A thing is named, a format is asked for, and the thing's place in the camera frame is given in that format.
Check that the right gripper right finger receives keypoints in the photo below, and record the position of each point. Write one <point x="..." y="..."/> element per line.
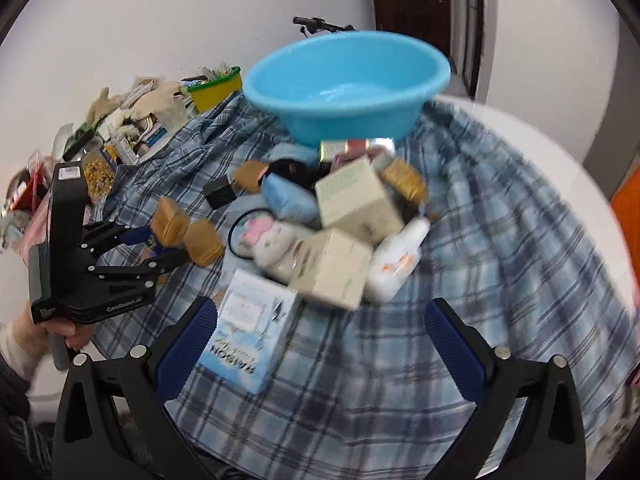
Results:
<point x="549" y="441"/>

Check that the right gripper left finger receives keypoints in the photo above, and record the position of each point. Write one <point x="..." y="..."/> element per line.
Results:
<point x="89" y="440"/>

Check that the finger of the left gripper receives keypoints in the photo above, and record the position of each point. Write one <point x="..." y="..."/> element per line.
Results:
<point x="103" y="236"/>
<point x="147" y="270"/>

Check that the white blue tissue box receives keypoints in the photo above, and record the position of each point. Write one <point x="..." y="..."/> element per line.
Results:
<point x="254" y="322"/>

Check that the pink white plush toy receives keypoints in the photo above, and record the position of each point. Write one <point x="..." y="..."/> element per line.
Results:
<point x="268" y="240"/>

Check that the cream cardboard box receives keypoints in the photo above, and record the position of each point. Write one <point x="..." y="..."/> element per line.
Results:
<point x="332" y="266"/>

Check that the person's left hand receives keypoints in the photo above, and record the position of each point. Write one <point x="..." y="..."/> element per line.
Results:
<point x="33" y="338"/>

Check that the gold patterned box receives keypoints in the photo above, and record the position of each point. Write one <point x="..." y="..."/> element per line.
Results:
<point x="99" y="175"/>

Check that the black small box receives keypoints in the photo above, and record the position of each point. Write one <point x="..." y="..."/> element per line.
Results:
<point x="219" y="192"/>

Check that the blue small pack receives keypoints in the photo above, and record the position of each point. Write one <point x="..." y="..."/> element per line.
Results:
<point x="289" y="201"/>

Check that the beige plush toy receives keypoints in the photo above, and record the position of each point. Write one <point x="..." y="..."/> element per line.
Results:
<point x="150" y="103"/>

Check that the yellow green bin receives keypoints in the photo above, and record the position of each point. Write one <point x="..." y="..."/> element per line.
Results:
<point x="210" y="94"/>

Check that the black fluffy item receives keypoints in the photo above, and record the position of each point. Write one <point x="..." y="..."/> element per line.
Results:
<point x="296" y="172"/>

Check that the white lotion bottle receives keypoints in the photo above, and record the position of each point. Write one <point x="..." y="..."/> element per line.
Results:
<point x="394" y="261"/>

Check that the cream green box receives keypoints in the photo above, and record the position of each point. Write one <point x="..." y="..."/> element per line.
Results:
<point x="353" y="199"/>

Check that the orange chair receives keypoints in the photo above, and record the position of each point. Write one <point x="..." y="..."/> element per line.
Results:
<point x="626" y="207"/>

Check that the blue plastic basin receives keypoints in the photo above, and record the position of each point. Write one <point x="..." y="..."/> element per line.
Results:
<point x="349" y="85"/>

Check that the gold foil packet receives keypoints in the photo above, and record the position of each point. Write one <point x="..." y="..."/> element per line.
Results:
<point x="406" y="181"/>

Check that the black folding bicycle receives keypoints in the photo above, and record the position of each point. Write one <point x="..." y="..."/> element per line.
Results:
<point x="313" y="26"/>

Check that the glass sliding door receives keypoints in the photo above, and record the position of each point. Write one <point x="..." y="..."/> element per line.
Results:
<point x="467" y="27"/>

